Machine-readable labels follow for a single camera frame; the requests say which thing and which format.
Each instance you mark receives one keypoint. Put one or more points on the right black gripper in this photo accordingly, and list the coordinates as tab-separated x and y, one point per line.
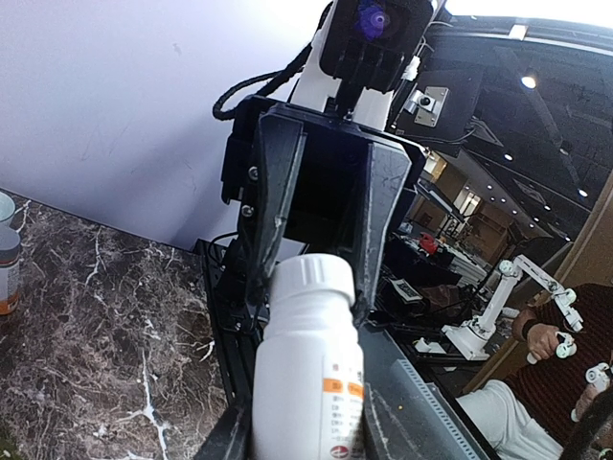
327	177

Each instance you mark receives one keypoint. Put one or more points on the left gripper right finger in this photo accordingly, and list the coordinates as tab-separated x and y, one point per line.
385	437

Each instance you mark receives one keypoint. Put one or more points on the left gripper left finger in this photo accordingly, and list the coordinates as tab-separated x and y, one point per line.
230	439

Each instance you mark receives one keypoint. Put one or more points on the small white pill bottle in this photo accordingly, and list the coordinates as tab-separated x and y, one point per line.
308	390

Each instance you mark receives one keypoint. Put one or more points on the orange pill bottle grey cap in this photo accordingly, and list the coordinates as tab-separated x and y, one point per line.
10	257

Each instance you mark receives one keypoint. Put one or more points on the operator person in background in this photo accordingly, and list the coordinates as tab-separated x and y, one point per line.
532	412

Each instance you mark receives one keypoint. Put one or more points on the right light green bowl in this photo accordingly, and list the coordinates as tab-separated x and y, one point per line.
7	209

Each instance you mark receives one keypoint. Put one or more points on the white slotted cable duct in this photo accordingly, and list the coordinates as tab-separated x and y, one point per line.
429	419

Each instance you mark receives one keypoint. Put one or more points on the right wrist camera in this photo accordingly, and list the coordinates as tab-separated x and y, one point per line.
358	58

